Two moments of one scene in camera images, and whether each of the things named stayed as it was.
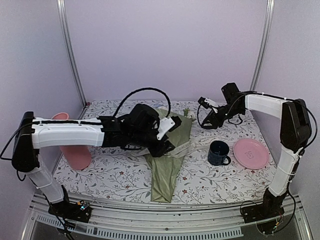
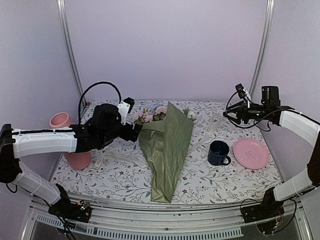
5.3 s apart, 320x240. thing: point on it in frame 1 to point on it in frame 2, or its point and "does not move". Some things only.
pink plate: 251,153 does not move
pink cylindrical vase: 76,157 does not move
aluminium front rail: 145,222 does not move
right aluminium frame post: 269,17 does not move
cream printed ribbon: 181,150 to 105,158
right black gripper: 213,119 to 242,112
